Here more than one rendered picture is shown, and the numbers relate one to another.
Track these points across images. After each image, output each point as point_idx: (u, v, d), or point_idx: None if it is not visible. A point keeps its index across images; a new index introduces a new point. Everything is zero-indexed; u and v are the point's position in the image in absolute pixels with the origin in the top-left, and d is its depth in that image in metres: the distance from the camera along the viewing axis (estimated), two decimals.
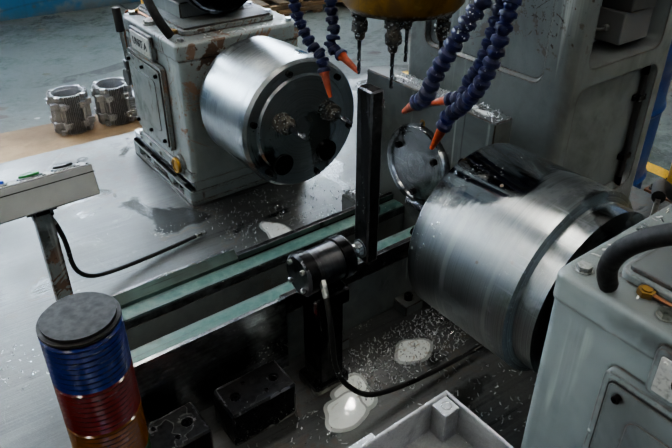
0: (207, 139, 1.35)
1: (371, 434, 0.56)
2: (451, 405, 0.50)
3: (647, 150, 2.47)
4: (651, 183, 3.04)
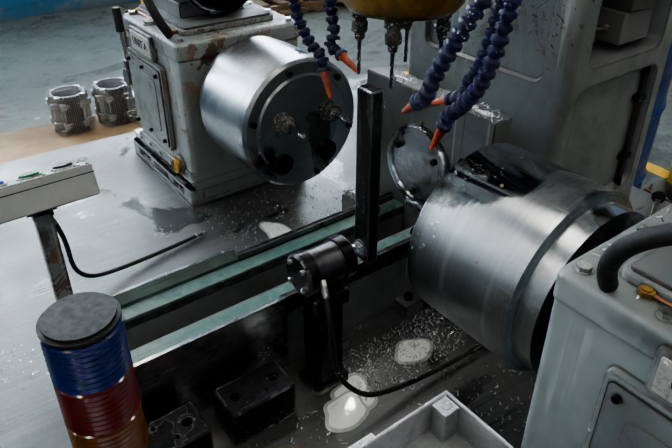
0: (207, 139, 1.35)
1: (371, 434, 0.56)
2: (451, 405, 0.50)
3: (647, 150, 2.47)
4: (651, 183, 3.04)
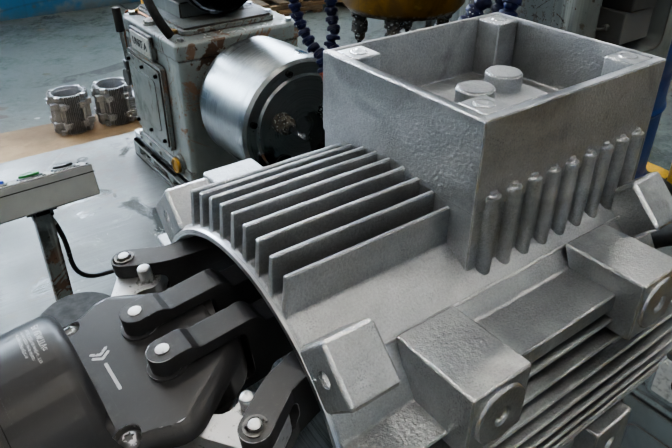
0: (207, 139, 1.35)
1: None
2: (506, 18, 0.35)
3: (647, 150, 2.47)
4: None
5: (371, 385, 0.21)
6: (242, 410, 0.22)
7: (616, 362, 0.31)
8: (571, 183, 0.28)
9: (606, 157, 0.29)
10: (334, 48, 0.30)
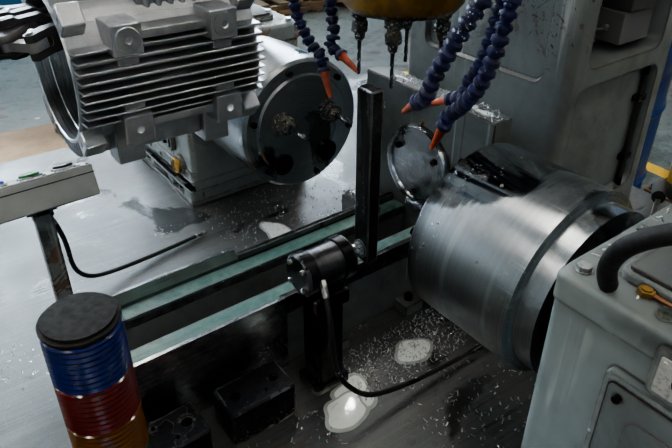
0: None
1: None
2: None
3: (647, 150, 2.47)
4: (651, 183, 3.04)
5: (72, 20, 0.58)
6: (28, 35, 0.59)
7: (224, 63, 0.68)
8: None
9: None
10: None
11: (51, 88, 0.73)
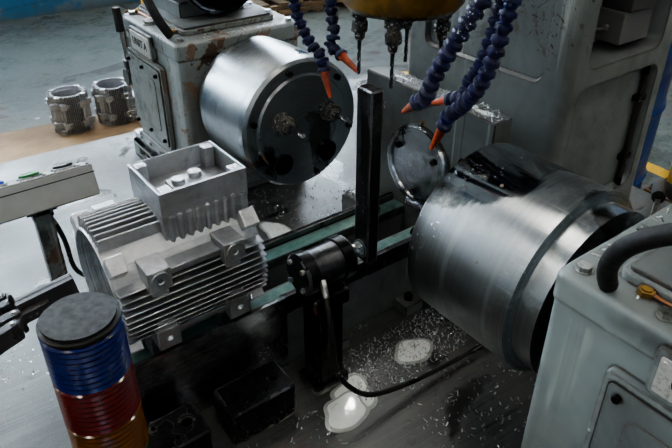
0: (207, 139, 1.35)
1: None
2: (209, 145, 0.89)
3: (647, 150, 2.47)
4: (651, 183, 3.04)
5: (118, 271, 0.75)
6: None
7: (235, 275, 0.85)
8: (207, 211, 0.82)
9: (224, 202, 0.83)
10: (131, 163, 0.84)
11: (95, 285, 0.90)
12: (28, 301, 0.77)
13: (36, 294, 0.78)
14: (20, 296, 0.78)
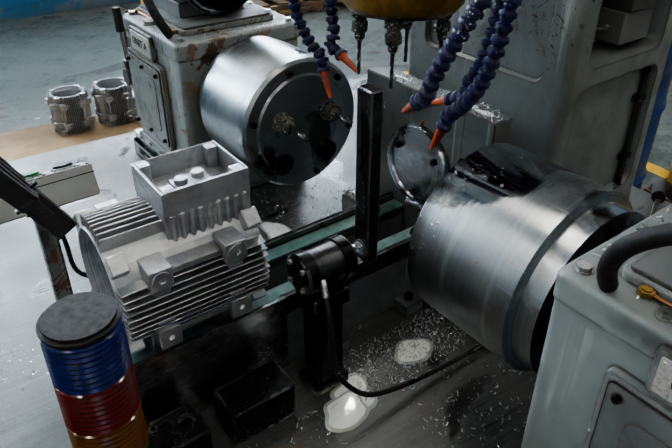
0: (207, 139, 1.35)
1: None
2: (212, 144, 0.89)
3: (647, 150, 2.47)
4: (651, 183, 3.04)
5: (119, 270, 0.75)
6: None
7: (237, 275, 0.85)
8: (209, 211, 0.82)
9: (226, 202, 0.83)
10: (134, 162, 0.84)
11: (97, 284, 0.90)
12: (46, 199, 0.79)
13: (52, 203, 0.80)
14: (41, 191, 0.80)
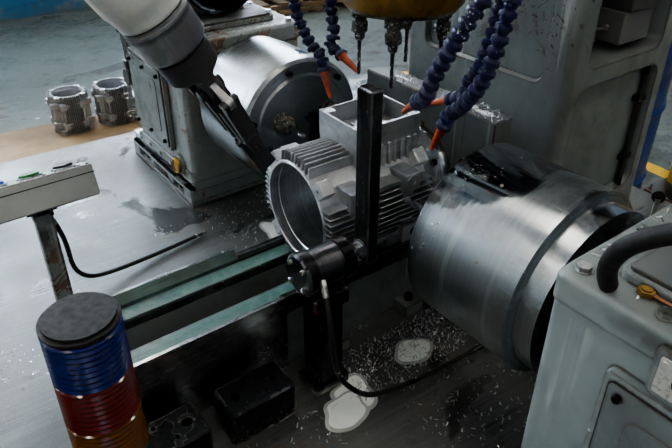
0: (207, 139, 1.35)
1: None
2: None
3: (647, 150, 2.47)
4: (651, 183, 3.04)
5: (328, 192, 0.91)
6: (229, 96, 0.85)
7: (408, 204, 1.00)
8: (389, 148, 0.97)
9: (402, 141, 0.98)
10: (322, 108, 1.00)
11: (280, 215, 1.05)
12: (257, 136, 0.95)
13: (261, 140, 0.96)
14: None
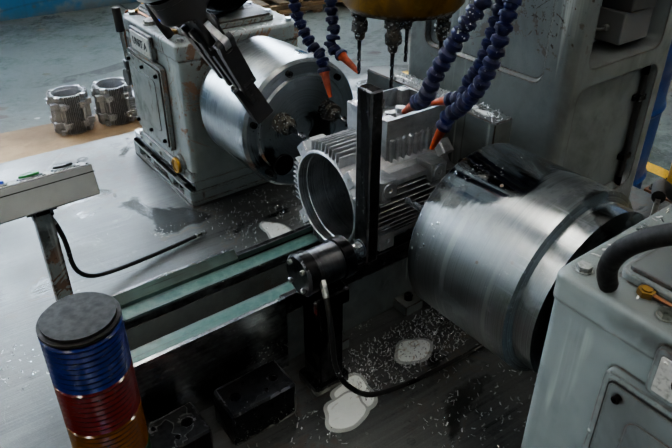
0: (207, 139, 1.35)
1: None
2: (406, 88, 1.07)
3: (647, 150, 2.47)
4: (651, 183, 3.04)
5: None
6: (224, 35, 0.81)
7: None
8: (416, 138, 1.00)
9: (428, 131, 1.01)
10: (350, 100, 1.03)
11: (308, 204, 1.08)
12: (254, 84, 0.91)
13: (257, 89, 0.92)
14: None
